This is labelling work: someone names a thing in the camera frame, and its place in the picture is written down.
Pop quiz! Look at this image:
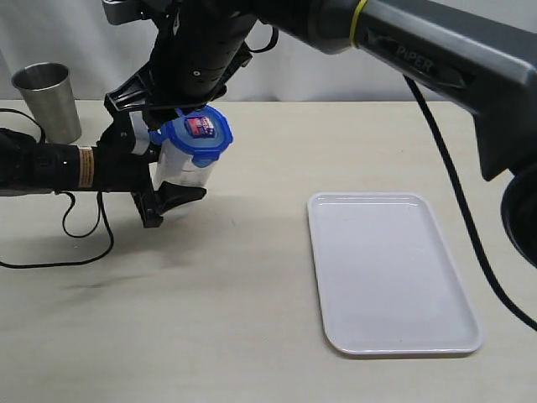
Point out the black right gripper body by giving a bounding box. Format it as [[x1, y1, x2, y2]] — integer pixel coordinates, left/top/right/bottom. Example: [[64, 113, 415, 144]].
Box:
[[142, 1, 257, 107]]

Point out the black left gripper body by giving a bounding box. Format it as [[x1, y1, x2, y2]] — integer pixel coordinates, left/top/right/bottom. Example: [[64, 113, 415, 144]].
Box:
[[93, 113, 163, 228]]

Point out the blue plastic snap lid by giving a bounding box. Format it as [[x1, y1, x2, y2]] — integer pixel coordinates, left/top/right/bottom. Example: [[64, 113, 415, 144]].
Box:
[[149, 106, 233, 157]]

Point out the stainless steel cup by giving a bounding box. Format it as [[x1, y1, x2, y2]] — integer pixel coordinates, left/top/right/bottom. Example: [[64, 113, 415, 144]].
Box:
[[11, 62, 82, 144]]

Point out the tall translucent plastic container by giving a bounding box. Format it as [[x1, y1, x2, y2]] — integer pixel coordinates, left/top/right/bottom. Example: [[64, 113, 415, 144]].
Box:
[[154, 139, 220, 190]]

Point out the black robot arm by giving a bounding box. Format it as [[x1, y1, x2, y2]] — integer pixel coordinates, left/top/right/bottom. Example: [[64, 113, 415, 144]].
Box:
[[1, 128, 163, 228]]

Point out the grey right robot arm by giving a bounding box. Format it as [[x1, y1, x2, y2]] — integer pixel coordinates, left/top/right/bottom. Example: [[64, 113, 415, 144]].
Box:
[[102, 1, 536, 263]]

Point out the white backdrop curtain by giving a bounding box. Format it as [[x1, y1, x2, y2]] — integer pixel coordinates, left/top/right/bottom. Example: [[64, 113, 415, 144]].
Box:
[[1, 1, 410, 102]]

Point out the white rectangular tray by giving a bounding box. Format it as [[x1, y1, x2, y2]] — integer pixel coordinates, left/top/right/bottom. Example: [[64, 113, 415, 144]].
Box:
[[307, 191, 483, 357]]

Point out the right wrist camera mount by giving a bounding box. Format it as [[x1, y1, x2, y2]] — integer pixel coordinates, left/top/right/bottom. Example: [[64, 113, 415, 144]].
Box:
[[102, 0, 157, 26]]

